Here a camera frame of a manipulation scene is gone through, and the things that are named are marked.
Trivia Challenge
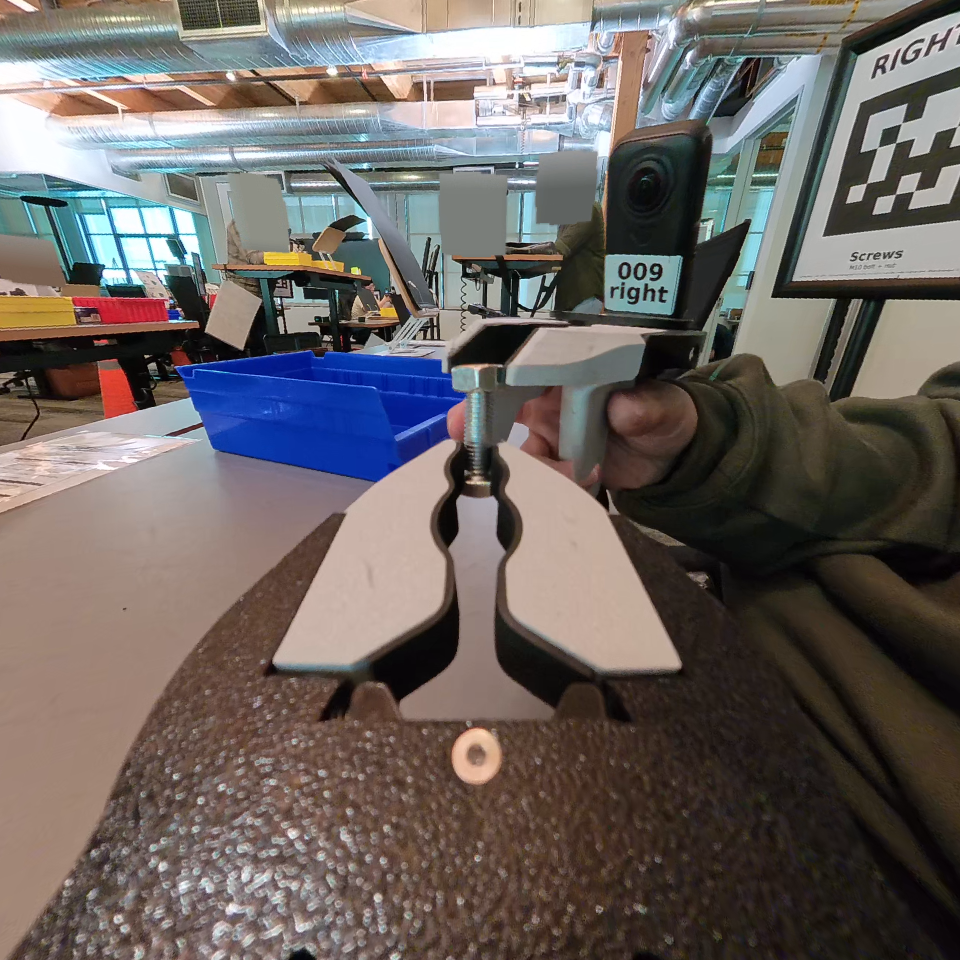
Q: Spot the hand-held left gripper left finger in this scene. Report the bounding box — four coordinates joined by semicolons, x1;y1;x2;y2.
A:
271;440;461;704

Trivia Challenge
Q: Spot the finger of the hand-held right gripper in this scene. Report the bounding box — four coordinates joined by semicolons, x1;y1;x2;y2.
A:
444;321;571;373
504;327;648;490

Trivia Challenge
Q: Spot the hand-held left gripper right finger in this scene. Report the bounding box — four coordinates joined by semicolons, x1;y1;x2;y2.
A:
491;444;684;710

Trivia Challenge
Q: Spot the silver hex bolt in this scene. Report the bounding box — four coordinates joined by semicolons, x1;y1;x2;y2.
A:
451;364;505;481

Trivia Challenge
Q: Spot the person's right forearm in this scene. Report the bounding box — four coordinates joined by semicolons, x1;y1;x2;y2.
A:
611;352;960;586

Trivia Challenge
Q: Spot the wooden office desk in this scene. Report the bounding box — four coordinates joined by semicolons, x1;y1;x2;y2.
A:
212;251;374;354
452;252;564;318
0;321;201;399

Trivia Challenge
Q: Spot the grey desk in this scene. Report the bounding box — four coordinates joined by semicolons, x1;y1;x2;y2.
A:
0;397;556;931

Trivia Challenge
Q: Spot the person's right hand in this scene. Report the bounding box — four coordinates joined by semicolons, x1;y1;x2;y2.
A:
447;375;700;500

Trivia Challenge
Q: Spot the black tilted board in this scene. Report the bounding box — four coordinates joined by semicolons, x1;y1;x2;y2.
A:
322;157;445;310

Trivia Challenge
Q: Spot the blue plastic bin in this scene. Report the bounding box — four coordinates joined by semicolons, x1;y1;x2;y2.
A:
176;351;470;483

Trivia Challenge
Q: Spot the black sign stand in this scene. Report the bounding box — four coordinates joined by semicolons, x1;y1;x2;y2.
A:
813;296;888;400

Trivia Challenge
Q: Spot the grey cardboard panel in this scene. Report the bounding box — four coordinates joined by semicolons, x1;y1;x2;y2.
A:
204;281;264;352

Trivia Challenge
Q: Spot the wooden pillar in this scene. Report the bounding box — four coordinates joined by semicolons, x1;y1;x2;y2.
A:
610;30;651;155

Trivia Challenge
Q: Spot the black framed marker sign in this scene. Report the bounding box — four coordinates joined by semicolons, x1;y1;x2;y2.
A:
772;0;960;299

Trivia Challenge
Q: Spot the orange traffic cone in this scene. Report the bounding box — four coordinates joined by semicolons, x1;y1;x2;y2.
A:
96;360;141;420

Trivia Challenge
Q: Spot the laminated paper sheet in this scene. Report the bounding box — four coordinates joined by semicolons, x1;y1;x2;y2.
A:
0;433;198;515

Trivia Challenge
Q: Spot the red plastic bin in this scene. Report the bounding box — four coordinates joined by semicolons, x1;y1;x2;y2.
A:
72;297;171;326

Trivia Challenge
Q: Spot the yellow plastic bin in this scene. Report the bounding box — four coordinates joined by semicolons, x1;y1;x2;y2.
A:
0;295;79;328

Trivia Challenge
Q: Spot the silver ventilation duct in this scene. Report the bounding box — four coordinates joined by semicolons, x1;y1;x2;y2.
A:
45;97;549;155

